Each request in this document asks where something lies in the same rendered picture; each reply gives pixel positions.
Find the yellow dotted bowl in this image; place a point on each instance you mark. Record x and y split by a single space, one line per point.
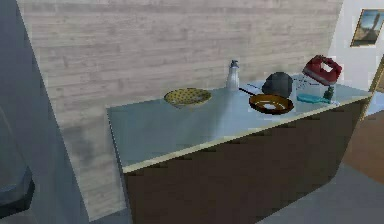
187 97

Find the clear soap dispenser bottle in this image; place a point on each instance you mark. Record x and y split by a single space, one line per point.
233 77

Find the dark brown kitchen counter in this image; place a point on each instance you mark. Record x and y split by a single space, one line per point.
233 173

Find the brown frying pan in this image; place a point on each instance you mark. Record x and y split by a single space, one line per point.
271 104

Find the teal spatula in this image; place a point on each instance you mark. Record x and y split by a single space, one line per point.
310 98

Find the dark green small bottle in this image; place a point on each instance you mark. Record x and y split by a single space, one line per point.
329 93

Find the grey appliance with black base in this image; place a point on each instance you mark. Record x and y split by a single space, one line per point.
13 180

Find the framed wall picture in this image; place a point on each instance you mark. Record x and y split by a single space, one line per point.
367 27

